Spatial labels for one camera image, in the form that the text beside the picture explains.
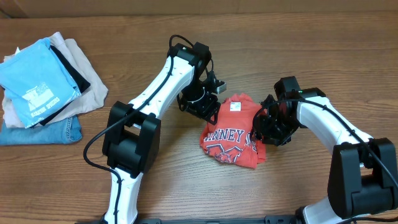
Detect red t-shirt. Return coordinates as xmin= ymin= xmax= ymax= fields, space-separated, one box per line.
xmin=200 ymin=93 xmax=266 ymax=169

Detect light blue folded t-shirt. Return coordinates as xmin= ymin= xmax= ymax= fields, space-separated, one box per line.
xmin=1 ymin=37 xmax=81 ymax=128

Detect black folded garment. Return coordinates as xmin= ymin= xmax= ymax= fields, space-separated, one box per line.
xmin=39 ymin=45 xmax=91 ymax=126

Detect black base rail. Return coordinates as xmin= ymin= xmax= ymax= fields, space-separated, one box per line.
xmin=134 ymin=215 xmax=302 ymax=224

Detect beige folded garment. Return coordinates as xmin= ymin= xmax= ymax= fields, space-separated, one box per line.
xmin=3 ymin=32 xmax=108 ymax=129

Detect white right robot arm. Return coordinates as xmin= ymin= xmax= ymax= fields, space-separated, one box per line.
xmin=252 ymin=88 xmax=397 ymax=223

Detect folded blue jeans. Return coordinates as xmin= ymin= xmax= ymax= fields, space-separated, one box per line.
xmin=1 ymin=116 xmax=83 ymax=146

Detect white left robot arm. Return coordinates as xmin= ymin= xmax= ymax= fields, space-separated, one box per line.
xmin=100 ymin=42 xmax=226 ymax=223

